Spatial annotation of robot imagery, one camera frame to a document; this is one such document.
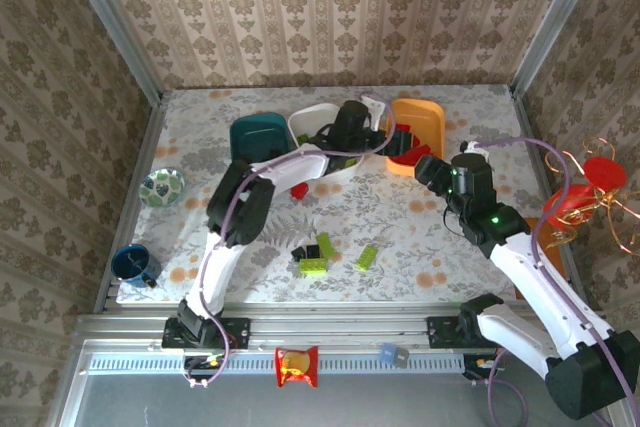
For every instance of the red lego brick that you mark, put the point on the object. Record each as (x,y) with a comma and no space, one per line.
(420,154)
(406,128)
(300,190)

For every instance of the green lego brick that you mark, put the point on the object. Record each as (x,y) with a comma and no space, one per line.
(313,266)
(366,257)
(326,245)
(303,138)
(352,162)

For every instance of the teal plastic container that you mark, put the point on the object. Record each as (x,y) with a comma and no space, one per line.
(255,134)

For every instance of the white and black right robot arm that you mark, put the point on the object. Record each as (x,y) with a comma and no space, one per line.
(530,277)

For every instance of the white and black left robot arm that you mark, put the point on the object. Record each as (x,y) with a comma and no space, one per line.
(220,267)

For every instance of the orange plastic container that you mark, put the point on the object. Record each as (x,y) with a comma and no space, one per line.
(425,119)

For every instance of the white plastic container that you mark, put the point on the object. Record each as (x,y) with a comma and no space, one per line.
(312,119)

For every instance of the floral patterned tablecloth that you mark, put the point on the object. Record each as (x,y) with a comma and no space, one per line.
(400,227)

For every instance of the brown wooden board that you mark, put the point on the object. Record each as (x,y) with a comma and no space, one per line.
(552,257)

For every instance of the black lego brick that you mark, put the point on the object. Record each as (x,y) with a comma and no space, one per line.
(312,250)
(299,253)

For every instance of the blue grey tag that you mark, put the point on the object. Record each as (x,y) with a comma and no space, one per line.
(394,354)

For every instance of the leaf patterned bowl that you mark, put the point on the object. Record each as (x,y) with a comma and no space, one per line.
(162,188)

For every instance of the red snack packet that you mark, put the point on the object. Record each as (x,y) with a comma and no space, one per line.
(296,366)

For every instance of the grey metal tray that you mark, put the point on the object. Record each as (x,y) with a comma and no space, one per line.
(350,402)

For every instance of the dark blue mug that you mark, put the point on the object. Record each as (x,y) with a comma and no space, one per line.
(132,264)

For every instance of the aluminium side rail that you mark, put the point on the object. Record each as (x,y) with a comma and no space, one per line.
(135,187)
(537,137)

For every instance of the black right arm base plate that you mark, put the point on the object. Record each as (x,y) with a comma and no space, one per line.
(437,332)

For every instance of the aluminium mounting rail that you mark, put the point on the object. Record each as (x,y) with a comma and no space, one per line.
(340,322)

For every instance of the aluminium frame post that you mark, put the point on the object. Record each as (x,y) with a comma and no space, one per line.
(115,27)
(555,27)

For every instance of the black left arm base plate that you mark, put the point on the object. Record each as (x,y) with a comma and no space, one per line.
(240,332)

